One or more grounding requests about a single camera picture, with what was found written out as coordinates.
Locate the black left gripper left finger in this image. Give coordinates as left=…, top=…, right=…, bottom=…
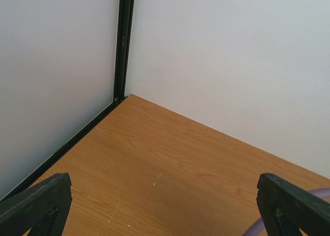
left=1, top=173, right=72, bottom=235

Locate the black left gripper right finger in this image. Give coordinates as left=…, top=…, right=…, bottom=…
left=256, top=173, right=329, bottom=235

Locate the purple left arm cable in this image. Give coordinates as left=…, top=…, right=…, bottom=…
left=242, top=187, right=330, bottom=236

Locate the left black corner post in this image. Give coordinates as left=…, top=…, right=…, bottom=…
left=113, top=0, right=135, bottom=105

